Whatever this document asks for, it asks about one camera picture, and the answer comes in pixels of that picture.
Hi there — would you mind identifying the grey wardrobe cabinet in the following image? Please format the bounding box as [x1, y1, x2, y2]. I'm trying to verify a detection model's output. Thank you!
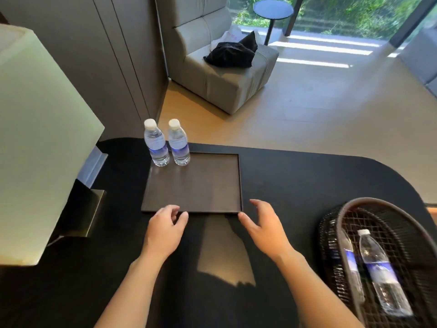
[0, 0, 170, 142]

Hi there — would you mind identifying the black cloth bag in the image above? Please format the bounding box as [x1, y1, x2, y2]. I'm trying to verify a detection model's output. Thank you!
[203, 31, 259, 69]

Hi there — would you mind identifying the person's right hand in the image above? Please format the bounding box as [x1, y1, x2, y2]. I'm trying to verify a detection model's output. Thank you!
[238, 199, 295, 263]

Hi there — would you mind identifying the white cushion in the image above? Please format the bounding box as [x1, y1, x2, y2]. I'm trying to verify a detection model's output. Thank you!
[210, 24, 264, 52]

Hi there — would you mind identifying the clear plastic water bottle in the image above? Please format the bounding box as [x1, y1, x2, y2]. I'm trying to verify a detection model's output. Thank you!
[338, 231, 366, 304]
[144, 118, 170, 167]
[168, 118, 191, 167]
[357, 229, 414, 318]

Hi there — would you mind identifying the person's left hand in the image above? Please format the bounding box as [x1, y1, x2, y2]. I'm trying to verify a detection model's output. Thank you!
[141, 204, 189, 262]

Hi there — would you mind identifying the black wire mesh basket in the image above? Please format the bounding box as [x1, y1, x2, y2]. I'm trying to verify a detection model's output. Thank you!
[317, 197, 437, 328]

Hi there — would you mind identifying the person's left forearm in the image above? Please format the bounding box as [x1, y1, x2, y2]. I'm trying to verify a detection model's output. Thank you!
[94, 256, 166, 328]

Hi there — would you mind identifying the round dark side table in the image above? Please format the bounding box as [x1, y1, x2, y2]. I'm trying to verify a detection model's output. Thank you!
[253, 0, 295, 46]

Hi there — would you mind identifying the grey upholstered armchair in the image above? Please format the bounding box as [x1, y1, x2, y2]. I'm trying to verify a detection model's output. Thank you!
[155, 0, 280, 116]

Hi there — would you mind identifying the white shade table lamp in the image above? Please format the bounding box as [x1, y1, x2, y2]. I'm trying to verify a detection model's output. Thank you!
[0, 24, 108, 267]

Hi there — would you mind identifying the grey sofa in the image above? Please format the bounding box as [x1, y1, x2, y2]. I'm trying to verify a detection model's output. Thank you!
[397, 28, 437, 98]

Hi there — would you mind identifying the dark brown rectangular tray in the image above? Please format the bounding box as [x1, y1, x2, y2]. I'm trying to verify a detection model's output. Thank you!
[141, 152, 243, 214]

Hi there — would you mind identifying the person's right forearm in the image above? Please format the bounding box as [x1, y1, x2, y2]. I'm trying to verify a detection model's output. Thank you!
[276, 250, 365, 328]

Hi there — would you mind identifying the dark window frame post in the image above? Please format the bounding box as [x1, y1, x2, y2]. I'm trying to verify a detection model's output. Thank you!
[389, 0, 437, 48]
[283, 0, 306, 37]

